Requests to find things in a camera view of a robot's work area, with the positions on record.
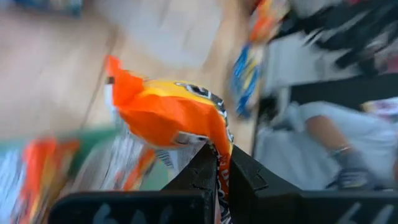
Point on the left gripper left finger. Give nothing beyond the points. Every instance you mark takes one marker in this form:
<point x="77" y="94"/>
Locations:
<point x="140" y="208"/>

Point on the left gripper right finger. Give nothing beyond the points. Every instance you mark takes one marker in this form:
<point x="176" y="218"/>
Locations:
<point x="280" y="208"/>

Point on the orange Maruchan chicken noodle pack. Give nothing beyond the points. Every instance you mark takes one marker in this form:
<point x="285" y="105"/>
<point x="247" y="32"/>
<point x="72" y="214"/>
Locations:
<point x="264" y="21"/>
<point x="168" y="118"/>
<point x="40" y="168"/>

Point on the blue Maruchan noodle pack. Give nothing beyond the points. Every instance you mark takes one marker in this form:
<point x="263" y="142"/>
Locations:
<point x="247" y="81"/>

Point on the person's forearm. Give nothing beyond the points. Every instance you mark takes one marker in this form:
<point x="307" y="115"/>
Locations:
<point x="323" y="130"/>

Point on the person's hand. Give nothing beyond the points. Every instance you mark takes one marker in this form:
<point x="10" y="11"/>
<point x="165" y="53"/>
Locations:
<point x="357" y="174"/>

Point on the green plastic container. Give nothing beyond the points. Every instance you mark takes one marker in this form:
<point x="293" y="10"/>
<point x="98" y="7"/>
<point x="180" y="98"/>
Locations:
<point x="90" y="137"/>

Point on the person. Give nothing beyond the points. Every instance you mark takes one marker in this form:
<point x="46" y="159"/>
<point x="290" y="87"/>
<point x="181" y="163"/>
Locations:
<point x="373" y="133"/>

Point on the black aluminium table frame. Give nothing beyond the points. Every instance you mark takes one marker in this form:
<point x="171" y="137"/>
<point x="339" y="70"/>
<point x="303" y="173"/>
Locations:
<point x="342" y="90"/>

